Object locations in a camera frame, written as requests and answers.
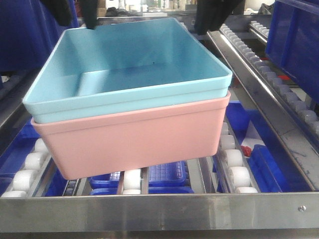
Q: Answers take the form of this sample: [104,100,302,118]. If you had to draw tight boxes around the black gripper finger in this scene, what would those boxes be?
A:
[79,0,98,29]
[194,0,244,35]
[41,0,72,26]

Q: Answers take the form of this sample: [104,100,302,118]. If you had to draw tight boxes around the light blue plastic box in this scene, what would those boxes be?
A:
[22,18,232,123]

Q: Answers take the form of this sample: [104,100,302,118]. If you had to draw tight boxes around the pink plastic box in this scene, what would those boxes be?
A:
[33,95,230,180]

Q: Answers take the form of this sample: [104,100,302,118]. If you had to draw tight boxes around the dark blue bin left shelf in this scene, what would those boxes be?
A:
[0,0,79,72]

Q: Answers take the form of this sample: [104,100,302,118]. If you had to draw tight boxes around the dark blue bin shelf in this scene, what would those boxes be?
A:
[0,0,79,72]
[265,0,319,102]

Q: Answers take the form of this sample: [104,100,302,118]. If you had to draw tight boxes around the dark blue bin right shelf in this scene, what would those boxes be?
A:
[265,0,319,102]

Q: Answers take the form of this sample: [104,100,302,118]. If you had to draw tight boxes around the stainless steel shelf rack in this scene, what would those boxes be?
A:
[0,31,319,239]

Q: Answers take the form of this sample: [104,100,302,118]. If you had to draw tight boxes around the grey roller track far right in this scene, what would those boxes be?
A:
[220,24,319,135]

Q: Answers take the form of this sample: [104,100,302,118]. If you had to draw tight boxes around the red small object below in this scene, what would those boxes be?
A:
[241,145,252,157]

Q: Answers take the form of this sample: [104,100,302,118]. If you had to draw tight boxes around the white roller track right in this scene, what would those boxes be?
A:
[219,122,258,194]

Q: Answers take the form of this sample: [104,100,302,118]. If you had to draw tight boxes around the white roller track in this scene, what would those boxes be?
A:
[0,138,51,198]
[219,122,258,194]
[122,169,141,195]

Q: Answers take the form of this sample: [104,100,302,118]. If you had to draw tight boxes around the blue gridded tray below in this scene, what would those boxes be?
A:
[148,161,188,187]

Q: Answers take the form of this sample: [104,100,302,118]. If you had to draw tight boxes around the white roller track left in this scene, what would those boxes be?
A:
[0,138,51,198]

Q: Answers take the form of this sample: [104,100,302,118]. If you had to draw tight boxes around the white roller track middle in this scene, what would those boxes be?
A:
[122,169,141,195]

